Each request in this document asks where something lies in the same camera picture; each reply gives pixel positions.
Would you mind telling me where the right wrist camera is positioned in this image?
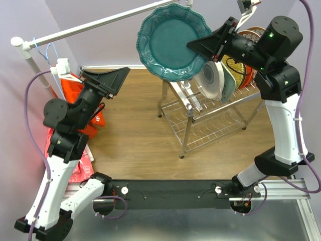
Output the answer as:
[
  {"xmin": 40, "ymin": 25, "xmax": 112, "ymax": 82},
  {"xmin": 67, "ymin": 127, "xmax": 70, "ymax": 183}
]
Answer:
[{"xmin": 236, "ymin": 0, "xmax": 262, "ymax": 30}]

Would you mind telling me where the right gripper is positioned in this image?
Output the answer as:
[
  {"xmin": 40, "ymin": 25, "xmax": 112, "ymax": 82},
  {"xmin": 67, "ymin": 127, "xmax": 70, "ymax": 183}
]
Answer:
[{"xmin": 187, "ymin": 16, "xmax": 272, "ymax": 71}]

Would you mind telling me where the large floral plate brown rim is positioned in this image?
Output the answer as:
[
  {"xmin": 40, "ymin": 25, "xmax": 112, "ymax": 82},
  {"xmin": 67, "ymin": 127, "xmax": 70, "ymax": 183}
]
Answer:
[{"xmin": 248, "ymin": 26, "xmax": 266, "ymax": 36}]

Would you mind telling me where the teal scalloped plate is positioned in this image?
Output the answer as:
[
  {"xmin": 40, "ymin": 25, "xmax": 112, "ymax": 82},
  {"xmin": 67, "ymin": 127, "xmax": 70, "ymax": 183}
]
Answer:
[{"xmin": 136, "ymin": 3, "xmax": 212, "ymax": 82}]

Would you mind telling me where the light blue divided tray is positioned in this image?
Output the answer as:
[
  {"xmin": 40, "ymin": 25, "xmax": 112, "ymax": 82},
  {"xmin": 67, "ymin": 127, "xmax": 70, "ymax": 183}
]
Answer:
[{"xmin": 221, "ymin": 63, "xmax": 236, "ymax": 104}]

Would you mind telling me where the woven bamboo plate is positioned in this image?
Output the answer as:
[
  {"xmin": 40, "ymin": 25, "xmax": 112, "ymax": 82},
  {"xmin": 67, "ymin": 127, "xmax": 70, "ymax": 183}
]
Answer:
[{"xmin": 221, "ymin": 55, "xmax": 245, "ymax": 91}]

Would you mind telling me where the pink plastic bag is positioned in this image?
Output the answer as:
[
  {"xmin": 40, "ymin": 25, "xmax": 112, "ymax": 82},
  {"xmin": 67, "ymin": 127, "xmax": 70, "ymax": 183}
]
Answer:
[{"xmin": 44, "ymin": 129, "xmax": 95, "ymax": 184}]

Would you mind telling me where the orange plate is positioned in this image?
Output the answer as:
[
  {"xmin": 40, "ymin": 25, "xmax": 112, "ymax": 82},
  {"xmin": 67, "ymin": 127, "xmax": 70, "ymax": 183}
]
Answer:
[{"xmin": 238, "ymin": 65, "xmax": 253, "ymax": 90}]

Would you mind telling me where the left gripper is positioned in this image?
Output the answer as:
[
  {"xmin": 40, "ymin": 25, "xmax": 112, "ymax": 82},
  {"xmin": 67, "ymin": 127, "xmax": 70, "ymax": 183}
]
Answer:
[{"xmin": 75, "ymin": 66, "xmax": 130, "ymax": 130}]

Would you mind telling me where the metal dish rack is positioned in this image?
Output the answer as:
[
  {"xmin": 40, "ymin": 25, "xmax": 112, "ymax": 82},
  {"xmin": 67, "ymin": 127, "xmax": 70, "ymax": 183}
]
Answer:
[{"xmin": 157, "ymin": 81, "xmax": 263, "ymax": 159}]

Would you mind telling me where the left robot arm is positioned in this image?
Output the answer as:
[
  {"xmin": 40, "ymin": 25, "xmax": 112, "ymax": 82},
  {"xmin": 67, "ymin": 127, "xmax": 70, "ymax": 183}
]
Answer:
[{"xmin": 15, "ymin": 67, "xmax": 130, "ymax": 240}]

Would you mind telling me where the white clothes rail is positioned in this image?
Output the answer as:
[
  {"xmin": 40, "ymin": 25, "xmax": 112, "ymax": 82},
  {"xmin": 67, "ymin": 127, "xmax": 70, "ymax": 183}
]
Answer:
[{"xmin": 10, "ymin": 0, "xmax": 194, "ymax": 111}]

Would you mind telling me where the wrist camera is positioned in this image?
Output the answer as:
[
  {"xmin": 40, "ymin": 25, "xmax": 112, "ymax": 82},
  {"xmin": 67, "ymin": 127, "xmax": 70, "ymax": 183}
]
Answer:
[
  {"xmin": 236, "ymin": 0, "xmax": 262, "ymax": 30},
  {"xmin": 50, "ymin": 58, "xmax": 82, "ymax": 83}
]

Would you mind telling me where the blue wire hanger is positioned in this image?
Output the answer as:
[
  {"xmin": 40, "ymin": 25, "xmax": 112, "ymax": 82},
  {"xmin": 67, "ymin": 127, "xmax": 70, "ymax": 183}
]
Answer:
[{"xmin": 35, "ymin": 42, "xmax": 66, "ymax": 100}]

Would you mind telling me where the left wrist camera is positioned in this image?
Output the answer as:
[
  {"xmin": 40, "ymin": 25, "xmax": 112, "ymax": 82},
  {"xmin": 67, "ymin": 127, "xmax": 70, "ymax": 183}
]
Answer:
[{"xmin": 50, "ymin": 58, "xmax": 82, "ymax": 83}]

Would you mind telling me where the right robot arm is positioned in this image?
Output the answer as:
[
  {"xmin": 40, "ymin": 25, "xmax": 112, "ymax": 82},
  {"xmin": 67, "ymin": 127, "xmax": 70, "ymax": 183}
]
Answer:
[{"xmin": 187, "ymin": 16, "xmax": 314, "ymax": 197}]

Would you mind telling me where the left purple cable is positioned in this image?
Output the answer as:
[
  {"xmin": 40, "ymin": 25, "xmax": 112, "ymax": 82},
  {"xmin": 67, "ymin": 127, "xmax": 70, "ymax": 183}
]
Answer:
[{"xmin": 24, "ymin": 70, "xmax": 128, "ymax": 241}]

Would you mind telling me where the orange oven mitt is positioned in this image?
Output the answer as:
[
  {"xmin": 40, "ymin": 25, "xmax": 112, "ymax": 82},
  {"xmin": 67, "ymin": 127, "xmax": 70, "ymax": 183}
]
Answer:
[{"xmin": 61, "ymin": 79, "xmax": 106, "ymax": 139}]

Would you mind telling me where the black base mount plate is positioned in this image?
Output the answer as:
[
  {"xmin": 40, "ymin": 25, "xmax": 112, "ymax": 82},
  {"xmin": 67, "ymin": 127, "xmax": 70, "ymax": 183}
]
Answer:
[{"xmin": 102, "ymin": 179, "xmax": 261, "ymax": 210}]

